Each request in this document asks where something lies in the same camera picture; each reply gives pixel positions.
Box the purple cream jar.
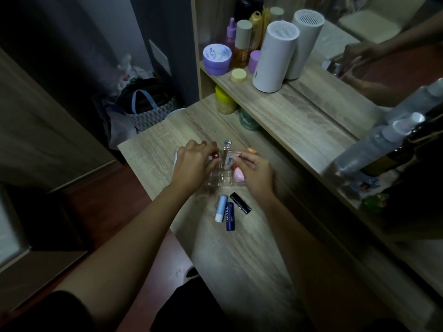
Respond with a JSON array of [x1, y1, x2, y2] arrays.
[[202, 43, 233, 76]]

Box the person's right hand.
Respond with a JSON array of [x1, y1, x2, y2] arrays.
[[233, 147, 277, 205]]

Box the light blue lip balm stick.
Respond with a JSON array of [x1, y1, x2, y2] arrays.
[[215, 194, 228, 223]]

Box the amber bottle with beige cap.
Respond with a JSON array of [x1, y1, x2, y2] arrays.
[[231, 19, 253, 69]]

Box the white cylindrical hair dryer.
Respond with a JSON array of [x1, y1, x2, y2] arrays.
[[252, 20, 300, 94]]

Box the patterned tote bag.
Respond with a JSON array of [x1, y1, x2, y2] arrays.
[[116, 79, 177, 133]]

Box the person's right forearm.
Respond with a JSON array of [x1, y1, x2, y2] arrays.
[[261, 196, 402, 332]]

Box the mirror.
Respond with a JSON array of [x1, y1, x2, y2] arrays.
[[192, 0, 443, 142]]

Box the green hair clip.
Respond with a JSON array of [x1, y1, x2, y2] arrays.
[[362, 192, 390, 213]]

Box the gold bottle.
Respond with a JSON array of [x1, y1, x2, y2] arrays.
[[249, 11, 264, 51]]

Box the small lilac jar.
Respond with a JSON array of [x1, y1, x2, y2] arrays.
[[247, 50, 262, 74]]

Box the small purple dropper bottle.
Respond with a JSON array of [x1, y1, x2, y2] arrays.
[[225, 17, 237, 50]]

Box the clear spray bottle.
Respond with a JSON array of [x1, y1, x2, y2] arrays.
[[330, 112, 425, 178]]

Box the clear acrylic organizer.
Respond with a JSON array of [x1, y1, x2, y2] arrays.
[[202, 148, 247, 187]]

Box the person's left hand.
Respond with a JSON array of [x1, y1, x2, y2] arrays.
[[172, 139, 221, 195]]

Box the person's black shorts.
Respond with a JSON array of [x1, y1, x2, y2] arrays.
[[150, 271, 244, 332]]

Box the green jar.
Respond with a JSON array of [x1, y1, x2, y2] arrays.
[[238, 108, 261, 132]]

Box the white cosmetic tube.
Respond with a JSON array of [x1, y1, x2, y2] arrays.
[[224, 151, 242, 171]]

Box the person's left forearm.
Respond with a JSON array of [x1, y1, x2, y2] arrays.
[[52, 185, 194, 332]]

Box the black lipstick tube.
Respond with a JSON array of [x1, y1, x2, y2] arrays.
[[229, 192, 252, 215]]

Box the dark glass bottle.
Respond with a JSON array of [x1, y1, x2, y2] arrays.
[[360, 114, 443, 177]]

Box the white plastic bag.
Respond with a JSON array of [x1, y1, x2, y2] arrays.
[[112, 54, 154, 92]]

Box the blue hair clip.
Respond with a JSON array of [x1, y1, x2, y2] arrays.
[[349, 176, 380, 195]]

